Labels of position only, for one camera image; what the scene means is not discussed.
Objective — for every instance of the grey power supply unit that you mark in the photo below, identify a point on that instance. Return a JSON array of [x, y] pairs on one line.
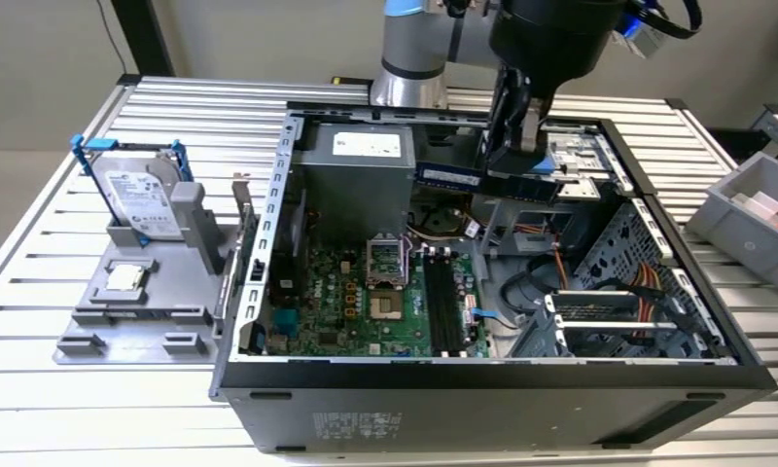
[[351, 204]]

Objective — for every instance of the black open PC case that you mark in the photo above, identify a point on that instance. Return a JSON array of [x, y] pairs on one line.
[[428, 418]]

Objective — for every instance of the green motherboard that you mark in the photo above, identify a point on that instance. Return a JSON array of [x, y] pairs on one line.
[[396, 335]]

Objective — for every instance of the round black speaker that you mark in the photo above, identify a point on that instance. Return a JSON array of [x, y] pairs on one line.
[[443, 224]]

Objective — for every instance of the silver CPU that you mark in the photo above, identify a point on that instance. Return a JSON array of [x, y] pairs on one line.
[[125, 279]]

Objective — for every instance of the disk bay with perforated tray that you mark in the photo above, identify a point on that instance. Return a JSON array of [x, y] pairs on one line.
[[613, 325]]

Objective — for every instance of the graphics card with metal bracket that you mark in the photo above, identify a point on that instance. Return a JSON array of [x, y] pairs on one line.
[[240, 194]]

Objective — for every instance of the black metal frame post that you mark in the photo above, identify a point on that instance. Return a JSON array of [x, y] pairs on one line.
[[145, 39]]

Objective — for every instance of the black RAM slot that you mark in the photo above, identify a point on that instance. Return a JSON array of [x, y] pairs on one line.
[[429, 301], [447, 301], [437, 301]]

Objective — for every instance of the grey plastic bin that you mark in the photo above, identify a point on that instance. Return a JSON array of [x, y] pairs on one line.
[[740, 253]]

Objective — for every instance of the yellow black table stopper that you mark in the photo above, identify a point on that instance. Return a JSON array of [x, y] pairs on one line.
[[339, 80]]

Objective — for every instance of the CPU socket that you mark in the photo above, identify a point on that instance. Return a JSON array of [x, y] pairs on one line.
[[387, 305]]

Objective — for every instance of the hard disk in blue carrier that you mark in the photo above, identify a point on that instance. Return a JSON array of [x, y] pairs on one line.
[[136, 204]]

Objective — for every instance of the small camera with blue plug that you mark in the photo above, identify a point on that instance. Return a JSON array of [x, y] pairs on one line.
[[643, 41]]

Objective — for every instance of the white block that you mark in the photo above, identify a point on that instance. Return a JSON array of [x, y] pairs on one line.
[[763, 204]]

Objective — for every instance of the RAM stick with black chips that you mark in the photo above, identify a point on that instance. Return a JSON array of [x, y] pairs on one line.
[[448, 177], [121, 316]]

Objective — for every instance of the grey parts rack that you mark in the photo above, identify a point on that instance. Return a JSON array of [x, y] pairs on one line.
[[175, 292]]

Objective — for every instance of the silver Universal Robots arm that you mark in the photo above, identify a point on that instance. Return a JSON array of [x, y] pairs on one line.
[[408, 48]]

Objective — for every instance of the blue expansion slot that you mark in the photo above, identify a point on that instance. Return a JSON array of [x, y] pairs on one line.
[[287, 322]]

